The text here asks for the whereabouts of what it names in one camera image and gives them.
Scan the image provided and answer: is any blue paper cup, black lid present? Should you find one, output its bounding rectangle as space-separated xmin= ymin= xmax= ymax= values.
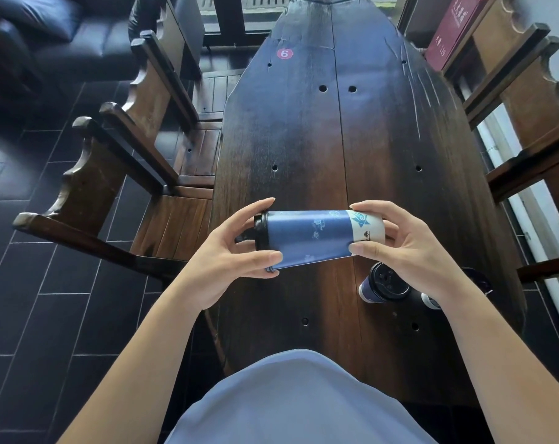
xmin=357 ymin=261 xmax=412 ymax=305

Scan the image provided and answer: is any person's left forearm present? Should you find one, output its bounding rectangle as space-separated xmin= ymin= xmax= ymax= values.
xmin=47 ymin=291 xmax=202 ymax=444

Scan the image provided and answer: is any person's left hand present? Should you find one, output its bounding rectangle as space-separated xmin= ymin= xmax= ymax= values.
xmin=171 ymin=197 xmax=285 ymax=314

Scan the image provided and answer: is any dark wooden chair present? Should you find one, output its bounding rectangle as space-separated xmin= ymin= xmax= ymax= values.
xmin=99 ymin=32 xmax=223 ymax=188
xmin=128 ymin=0 xmax=244 ymax=123
xmin=12 ymin=116 xmax=215 ymax=283
xmin=443 ymin=0 xmax=559 ymax=131
xmin=485 ymin=78 xmax=559 ymax=285

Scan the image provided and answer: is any person's right forearm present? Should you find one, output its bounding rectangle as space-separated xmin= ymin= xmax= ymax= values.
xmin=439 ymin=282 xmax=559 ymax=444

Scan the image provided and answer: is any light blue shirt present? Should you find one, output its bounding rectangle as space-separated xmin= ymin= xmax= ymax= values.
xmin=164 ymin=349 xmax=440 ymax=444

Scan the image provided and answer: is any dark red box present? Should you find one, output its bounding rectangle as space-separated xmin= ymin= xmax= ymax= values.
xmin=425 ymin=0 xmax=491 ymax=72

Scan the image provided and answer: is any paper cup with white base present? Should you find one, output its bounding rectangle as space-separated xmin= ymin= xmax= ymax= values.
xmin=411 ymin=267 xmax=494 ymax=311

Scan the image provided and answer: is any blue paper cup with white band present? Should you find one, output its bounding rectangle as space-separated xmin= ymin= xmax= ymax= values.
xmin=253 ymin=209 xmax=387 ymax=276

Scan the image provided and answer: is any person's right hand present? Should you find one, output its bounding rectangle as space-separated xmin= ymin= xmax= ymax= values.
xmin=348 ymin=200 xmax=466 ymax=306

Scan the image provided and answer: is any white pipe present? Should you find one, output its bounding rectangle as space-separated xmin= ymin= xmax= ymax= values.
xmin=460 ymin=74 xmax=559 ymax=353

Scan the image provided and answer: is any black leather sofa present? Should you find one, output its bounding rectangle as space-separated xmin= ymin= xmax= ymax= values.
xmin=0 ymin=0 xmax=139 ymax=90

